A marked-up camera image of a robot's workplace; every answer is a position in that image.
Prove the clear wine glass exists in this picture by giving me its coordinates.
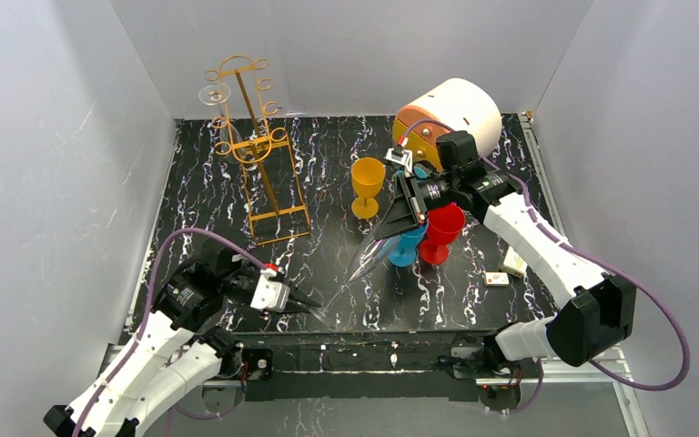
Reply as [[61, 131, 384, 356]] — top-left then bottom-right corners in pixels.
[[198, 82, 242, 163], [310, 223, 402, 327]]

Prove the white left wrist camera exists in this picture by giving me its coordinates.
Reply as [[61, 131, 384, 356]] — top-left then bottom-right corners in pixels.
[[250, 264, 290, 313]]

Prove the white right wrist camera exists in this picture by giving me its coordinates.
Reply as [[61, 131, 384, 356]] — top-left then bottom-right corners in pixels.
[[385, 136, 414, 176]]

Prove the orange plastic wine glass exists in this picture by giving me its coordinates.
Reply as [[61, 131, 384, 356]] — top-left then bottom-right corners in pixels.
[[350, 158, 386, 219]]

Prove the red plastic wine glass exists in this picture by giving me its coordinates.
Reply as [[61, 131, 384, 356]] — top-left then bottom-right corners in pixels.
[[420, 204, 466, 265]]

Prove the gold wire wine glass rack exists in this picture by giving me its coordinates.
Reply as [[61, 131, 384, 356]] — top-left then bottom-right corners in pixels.
[[205, 55, 311, 246]]

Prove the light blue plastic wine glass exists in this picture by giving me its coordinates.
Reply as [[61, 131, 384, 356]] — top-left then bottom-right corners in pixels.
[[412, 165, 430, 180]]

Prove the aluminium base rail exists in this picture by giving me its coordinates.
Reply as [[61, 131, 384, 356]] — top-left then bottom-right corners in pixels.
[[81, 342, 653, 437]]

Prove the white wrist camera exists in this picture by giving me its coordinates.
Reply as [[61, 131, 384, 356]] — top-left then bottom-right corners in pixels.
[[250, 264, 290, 313], [385, 136, 414, 176]]

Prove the black marble table mat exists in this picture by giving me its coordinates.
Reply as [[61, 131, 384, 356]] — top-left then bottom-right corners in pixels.
[[146, 117, 557, 332]]

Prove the small white box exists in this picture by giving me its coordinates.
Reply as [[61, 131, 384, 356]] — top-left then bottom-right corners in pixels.
[[484, 272, 511, 287]]

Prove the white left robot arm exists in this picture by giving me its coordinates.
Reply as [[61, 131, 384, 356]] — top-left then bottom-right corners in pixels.
[[43, 239, 320, 436]]

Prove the cream rectangular box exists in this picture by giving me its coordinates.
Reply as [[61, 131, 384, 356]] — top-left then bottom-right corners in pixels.
[[500, 246, 529, 279]]

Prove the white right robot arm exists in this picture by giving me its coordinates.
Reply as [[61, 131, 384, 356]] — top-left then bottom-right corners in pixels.
[[371, 130, 637, 368]]

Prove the round drawer cabinet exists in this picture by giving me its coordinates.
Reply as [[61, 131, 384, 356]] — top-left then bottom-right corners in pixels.
[[392, 78, 502, 170]]

